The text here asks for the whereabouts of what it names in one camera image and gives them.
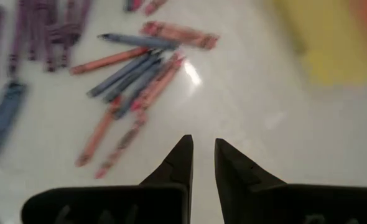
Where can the pink crayon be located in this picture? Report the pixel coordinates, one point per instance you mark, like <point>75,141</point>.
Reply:
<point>121,146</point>

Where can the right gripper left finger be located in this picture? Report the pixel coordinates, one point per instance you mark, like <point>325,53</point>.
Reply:
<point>109,205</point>

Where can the small yellow plastic bin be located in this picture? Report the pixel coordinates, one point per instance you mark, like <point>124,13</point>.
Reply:
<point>336,40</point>

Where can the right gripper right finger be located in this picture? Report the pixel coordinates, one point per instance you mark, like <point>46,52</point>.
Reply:
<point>295,205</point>

